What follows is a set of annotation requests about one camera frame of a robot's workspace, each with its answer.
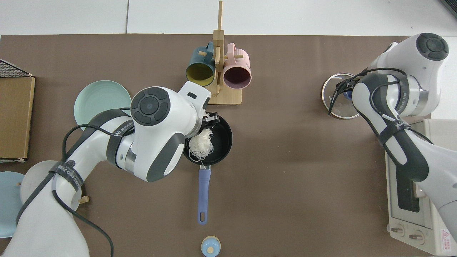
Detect pale toaster oven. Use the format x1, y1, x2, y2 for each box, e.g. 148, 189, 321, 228
385, 119, 457, 256

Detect white vermicelli bundle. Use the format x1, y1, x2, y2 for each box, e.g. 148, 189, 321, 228
188, 128, 215, 165

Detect dark grey flat object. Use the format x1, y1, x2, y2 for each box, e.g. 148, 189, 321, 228
438, 0, 457, 20

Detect black pot with blue handle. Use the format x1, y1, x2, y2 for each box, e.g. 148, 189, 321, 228
182, 113, 233, 225

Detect pale green plate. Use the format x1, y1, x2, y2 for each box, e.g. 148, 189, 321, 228
74, 80, 132, 131

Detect brown table cloth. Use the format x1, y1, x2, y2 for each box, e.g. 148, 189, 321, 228
0, 34, 431, 257

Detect wooden plate rack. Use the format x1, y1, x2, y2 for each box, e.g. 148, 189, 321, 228
16, 183, 90, 205

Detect dark blue mug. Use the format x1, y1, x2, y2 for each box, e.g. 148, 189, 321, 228
185, 42, 216, 87

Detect wooden cup stand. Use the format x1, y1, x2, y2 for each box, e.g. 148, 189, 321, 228
198, 1, 242, 105

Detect glass lid with blue knob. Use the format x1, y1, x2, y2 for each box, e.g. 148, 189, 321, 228
321, 73, 362, 120

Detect light blue plate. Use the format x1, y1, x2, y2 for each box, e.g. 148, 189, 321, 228
0, 171, 27, 238

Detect small blue round thing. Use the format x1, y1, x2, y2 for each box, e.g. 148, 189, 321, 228
201, 236, 221, 257

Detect pink ribbed mug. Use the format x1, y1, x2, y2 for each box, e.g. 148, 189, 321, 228
223, 43, 252, 89

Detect white plate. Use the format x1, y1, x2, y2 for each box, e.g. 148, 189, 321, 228
20, 160, 82, 215

